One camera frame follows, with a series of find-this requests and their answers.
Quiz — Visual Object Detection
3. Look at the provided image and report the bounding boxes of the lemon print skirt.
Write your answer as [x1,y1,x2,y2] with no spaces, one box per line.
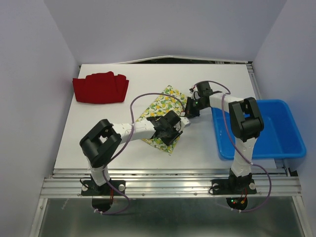
[136,85,187,154]

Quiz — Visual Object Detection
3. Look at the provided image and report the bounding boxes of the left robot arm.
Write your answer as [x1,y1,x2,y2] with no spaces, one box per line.
[79,111,190,195]

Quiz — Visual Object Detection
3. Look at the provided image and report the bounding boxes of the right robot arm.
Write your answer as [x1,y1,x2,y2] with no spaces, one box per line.
[185,80,264,193]

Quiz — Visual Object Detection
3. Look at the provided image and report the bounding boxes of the red folded skirt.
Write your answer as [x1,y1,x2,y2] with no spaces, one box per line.
[72,71,129,104]

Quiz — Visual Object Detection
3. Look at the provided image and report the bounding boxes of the blue plastic bin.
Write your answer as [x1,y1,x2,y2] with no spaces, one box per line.
[211,100,306,160]

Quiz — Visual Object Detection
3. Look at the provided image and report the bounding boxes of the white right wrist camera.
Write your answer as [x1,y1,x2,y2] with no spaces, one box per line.
[189,85,200,100]

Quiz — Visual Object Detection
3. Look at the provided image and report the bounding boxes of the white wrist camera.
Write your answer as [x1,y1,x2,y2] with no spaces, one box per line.
[177,112,191,132]
[189,85,200,100]

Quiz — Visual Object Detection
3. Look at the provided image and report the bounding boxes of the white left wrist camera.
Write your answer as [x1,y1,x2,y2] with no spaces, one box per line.
[177,112,191,132]

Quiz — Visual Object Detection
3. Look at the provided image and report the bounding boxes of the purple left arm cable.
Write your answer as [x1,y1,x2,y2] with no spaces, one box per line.
[92,92,187,215]

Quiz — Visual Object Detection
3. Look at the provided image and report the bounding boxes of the aluminium right side rail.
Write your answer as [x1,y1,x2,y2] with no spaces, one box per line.
[246,63,262,99]

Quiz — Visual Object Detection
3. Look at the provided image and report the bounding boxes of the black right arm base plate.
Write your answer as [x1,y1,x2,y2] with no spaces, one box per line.
[208,179,257,196]

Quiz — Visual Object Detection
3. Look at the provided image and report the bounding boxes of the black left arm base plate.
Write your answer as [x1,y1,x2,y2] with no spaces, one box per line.
[80,180,126,197]

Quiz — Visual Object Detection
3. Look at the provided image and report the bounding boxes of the aluminium front rail frame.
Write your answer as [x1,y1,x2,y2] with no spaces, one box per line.
[40,168,302,198]

